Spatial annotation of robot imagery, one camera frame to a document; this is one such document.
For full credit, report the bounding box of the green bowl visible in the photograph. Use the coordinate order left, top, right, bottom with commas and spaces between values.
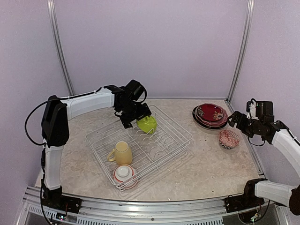
136, 116, 157, 134

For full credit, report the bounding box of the right aluminium frame post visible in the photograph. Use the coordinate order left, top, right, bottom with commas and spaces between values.
226, 0, 255, 104

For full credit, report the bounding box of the white bowl red rim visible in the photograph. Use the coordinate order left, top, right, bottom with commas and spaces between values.
113, 164, 138, 190

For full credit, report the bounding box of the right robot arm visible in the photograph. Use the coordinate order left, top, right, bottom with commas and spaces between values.
227, 99, 300, 216

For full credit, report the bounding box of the yellow mug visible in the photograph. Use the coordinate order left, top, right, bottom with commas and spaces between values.
107, 141, 133, 165

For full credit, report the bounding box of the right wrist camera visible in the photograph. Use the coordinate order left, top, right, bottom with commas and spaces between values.
246, 99, 257, 120

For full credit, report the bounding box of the small black plate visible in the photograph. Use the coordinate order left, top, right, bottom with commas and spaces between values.
196, 103, 225, 122

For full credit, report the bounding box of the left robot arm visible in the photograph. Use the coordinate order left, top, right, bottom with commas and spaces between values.
29, 80, 151, 209

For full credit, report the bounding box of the blue white patterned bowl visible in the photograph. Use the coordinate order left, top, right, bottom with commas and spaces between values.
218, 129, 240, 150

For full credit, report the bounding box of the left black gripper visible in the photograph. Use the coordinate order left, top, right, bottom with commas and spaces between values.
119, 101, 152, 129

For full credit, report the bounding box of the aluminium front rail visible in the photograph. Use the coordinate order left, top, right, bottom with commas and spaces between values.
23, 185, 288, 225

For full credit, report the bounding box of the pink speckled plate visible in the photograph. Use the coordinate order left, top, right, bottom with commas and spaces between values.
195, 104, 228, 128

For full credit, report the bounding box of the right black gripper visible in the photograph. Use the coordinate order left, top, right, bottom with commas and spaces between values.
227, 111, 263, 138

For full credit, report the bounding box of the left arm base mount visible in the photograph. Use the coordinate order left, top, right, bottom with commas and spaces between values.
42, 193, 82, 214

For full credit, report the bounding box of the white wire dish rack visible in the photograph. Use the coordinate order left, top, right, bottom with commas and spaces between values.
86, 105, 192, 191

